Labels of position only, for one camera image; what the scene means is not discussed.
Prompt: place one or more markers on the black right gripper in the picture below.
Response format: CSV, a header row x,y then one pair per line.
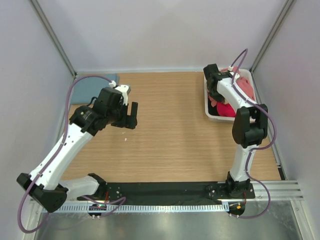
x,y
219,98

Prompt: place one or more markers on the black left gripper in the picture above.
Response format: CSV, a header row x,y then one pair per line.
x,y
129,121

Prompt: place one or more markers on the salmon red t-shirt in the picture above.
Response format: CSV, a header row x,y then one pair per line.
x,y
244,82

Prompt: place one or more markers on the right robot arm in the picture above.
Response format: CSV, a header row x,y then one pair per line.
x,y
250,125

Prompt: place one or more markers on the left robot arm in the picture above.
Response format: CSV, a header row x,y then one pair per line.
x,y
44,183

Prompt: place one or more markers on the black garment in basket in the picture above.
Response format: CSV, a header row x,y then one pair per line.
x,y
212,107

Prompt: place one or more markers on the magenta pink t-shirt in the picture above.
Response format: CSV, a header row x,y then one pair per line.
x,y
225,110

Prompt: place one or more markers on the white plastic laundry basket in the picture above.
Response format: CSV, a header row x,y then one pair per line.
x,y
215,118

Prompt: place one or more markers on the folded blue-grey t-shirt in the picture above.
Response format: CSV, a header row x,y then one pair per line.
x,y
90,87

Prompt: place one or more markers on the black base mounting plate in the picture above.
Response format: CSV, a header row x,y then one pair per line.
x,y
171,193

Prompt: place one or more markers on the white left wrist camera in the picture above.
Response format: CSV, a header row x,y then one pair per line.
x,y
125,91

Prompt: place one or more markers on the perforated cable duct strip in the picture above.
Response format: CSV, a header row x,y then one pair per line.
x,y
89,207

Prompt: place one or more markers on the right aluminium frame post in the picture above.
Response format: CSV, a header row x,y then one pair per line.
x,y
280,19

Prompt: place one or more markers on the aluminium frame post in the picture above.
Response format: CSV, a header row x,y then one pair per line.
x,y
280,19
52,35

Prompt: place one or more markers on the left aluminium frame post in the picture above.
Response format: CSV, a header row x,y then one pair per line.
x,y
52,35

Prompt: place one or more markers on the aluminium front rail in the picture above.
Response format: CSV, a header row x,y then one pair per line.
x,y
275,191

